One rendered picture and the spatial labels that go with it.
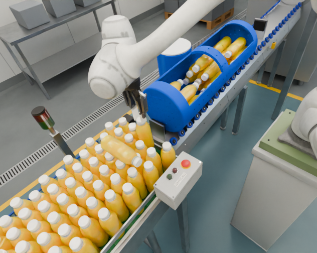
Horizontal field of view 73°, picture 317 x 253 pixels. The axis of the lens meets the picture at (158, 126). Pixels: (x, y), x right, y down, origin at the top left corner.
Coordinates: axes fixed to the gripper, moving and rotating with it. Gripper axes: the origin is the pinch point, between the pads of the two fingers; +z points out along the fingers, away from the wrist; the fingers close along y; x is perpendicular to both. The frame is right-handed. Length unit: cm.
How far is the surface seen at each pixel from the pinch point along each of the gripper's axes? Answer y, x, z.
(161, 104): 1.2, -16.1, 6.1
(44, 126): 36.0, 28.3, 2.2
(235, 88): -11, -80, 34
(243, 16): 118, -408, 121
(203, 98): -12.2, -34.2, 9.8
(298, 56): -32, -158, 43
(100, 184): -4.3, 31.0, 10.6
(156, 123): 1.8, -10.9, 15.6
